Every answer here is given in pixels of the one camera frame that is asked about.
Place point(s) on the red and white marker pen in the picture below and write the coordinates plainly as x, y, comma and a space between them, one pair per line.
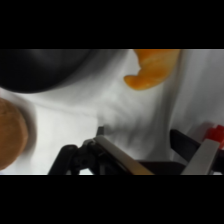
216, 134

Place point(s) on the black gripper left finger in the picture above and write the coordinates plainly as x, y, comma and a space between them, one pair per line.
116, 151

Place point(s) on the orange croissant toy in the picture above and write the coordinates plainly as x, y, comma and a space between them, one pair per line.
153, 70

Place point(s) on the black bowl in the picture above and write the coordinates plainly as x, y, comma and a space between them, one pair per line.
36, 68

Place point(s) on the brown round wooden lid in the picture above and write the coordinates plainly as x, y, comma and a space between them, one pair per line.
11, 133

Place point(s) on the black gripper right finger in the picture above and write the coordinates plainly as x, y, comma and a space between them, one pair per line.
201, 158

